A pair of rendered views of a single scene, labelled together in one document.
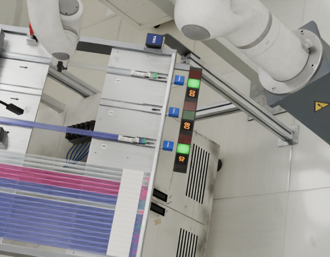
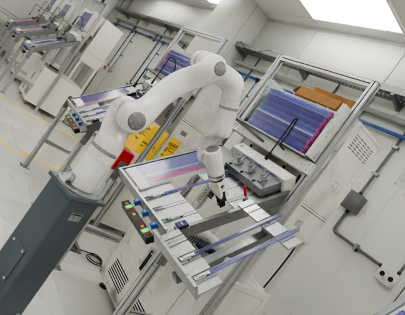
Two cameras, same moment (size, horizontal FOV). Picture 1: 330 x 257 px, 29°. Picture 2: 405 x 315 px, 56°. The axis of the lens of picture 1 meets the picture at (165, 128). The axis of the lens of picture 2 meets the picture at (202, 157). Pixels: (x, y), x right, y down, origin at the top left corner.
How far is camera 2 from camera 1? 2.42 m
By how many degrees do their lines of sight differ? 83
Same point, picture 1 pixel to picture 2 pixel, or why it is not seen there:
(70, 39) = (200, 150)
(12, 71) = (239, 190)
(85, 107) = not seen: hidden behind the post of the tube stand
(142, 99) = (166, 210)
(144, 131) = (153, 200)
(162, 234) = (134, 262)
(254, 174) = not seen: outside the picture
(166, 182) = not seen: hidden behind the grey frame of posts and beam
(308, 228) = (45, 302)
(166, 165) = (154, 284)
